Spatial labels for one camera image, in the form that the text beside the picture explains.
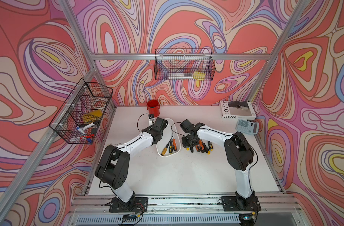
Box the orange screwdriver long shaft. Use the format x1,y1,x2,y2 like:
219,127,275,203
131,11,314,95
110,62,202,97
199,140,205,153

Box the black yellow-tip screwdriver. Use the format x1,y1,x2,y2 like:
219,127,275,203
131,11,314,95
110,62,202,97
203,143,211,154

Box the orange black screwdriver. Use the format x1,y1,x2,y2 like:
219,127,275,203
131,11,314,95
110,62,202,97
172,134,177,152

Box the white plastic storage box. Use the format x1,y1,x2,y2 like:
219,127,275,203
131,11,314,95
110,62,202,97
156,118,182,158

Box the black yellow dotted screwdriver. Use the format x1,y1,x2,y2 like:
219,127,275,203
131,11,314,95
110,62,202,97
208,141,213,151

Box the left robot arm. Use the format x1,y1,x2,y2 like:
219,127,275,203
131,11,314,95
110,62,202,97
95,117,169,213

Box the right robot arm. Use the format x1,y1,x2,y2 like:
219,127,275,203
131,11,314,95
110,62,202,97
180,120,261,212

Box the red metal cup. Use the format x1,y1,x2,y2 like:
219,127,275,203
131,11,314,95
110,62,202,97
146,99,160,118

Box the white Lover book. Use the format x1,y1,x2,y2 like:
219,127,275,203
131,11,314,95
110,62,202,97
219,101,256,120

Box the grey calculator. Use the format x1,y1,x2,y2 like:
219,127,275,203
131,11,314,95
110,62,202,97
236,119,259,135

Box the yellow sponge in basket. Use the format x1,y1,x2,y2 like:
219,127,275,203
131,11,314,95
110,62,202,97
193,71,206,81

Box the markers in left basket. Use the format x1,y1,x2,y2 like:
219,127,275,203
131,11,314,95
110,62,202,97
69,120,100,144

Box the black wire basket on rail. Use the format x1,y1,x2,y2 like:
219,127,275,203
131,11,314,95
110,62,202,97
154,47,216,81

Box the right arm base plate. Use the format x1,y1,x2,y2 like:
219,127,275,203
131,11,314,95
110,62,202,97
221,194,261,212

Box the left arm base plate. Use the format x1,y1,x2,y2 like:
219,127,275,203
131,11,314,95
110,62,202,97
105,197,148,213

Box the black wire basket left wall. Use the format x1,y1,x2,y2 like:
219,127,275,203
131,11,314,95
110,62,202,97
49,78,113,145

